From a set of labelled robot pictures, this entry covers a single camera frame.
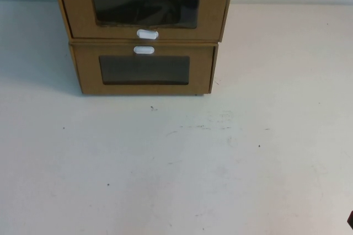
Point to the brown cardboard shoe box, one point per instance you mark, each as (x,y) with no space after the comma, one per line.
(88,80)
(74,11)

